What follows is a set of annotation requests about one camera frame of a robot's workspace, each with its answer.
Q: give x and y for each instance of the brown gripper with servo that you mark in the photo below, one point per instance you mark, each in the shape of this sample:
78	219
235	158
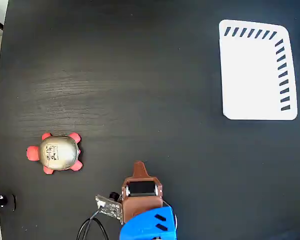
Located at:
141	203

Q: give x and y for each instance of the red turtle toy silver shell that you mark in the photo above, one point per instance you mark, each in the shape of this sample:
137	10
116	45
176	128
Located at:
57	153

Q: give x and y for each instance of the white tray with slots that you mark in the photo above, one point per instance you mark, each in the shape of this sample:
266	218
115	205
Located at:
250	75

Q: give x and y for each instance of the black table clamp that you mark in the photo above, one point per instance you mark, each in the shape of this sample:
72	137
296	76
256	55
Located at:
2	201

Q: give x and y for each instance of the bare camera circuit board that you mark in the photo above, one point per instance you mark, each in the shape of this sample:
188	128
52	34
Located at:
110	208

